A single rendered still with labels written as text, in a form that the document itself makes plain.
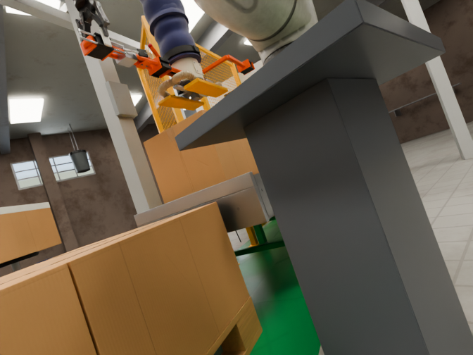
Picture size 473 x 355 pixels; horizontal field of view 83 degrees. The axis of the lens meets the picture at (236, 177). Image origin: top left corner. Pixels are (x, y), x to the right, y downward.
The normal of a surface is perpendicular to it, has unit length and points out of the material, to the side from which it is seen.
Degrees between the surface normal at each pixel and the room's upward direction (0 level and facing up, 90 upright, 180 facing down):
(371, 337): 90
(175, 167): 90
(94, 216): 90
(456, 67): 90
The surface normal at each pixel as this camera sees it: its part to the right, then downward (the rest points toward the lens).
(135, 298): 0.83, -0.31
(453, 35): -0.71, 0.23
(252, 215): -0.44, 0.13
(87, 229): 0.62, -0.24
